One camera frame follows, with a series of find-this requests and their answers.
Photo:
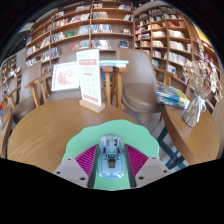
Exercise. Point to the translucent light blue computer mouse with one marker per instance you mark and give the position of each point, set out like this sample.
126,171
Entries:
111,156

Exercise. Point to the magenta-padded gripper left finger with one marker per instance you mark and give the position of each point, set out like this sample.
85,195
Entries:
86,160

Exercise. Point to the dried flowers in glass vase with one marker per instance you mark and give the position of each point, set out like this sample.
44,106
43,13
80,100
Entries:
193,113

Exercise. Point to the blue and yellow book stack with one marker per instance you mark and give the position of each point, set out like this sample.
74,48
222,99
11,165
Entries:
173,95

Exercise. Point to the curved wooden bookshelf with books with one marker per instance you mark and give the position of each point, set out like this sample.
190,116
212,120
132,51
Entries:
166,40

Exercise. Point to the distant small bookshelf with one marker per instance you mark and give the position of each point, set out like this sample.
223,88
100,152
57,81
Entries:
10,70

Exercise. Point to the green flower-shaped mouse pad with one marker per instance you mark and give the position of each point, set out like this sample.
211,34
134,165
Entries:
110,128

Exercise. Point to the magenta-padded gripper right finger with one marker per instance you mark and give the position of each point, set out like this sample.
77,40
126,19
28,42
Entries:
136,160

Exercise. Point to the light blue book stack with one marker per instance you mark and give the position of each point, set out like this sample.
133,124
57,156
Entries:
113,63

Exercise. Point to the white sign on wooden base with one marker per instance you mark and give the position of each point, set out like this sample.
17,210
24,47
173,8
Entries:
89,76

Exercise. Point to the round wooden side table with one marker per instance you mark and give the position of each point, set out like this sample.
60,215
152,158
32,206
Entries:
6,136
193,140

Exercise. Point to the white framed red floral picture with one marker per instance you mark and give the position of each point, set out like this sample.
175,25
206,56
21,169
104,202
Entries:
65,76

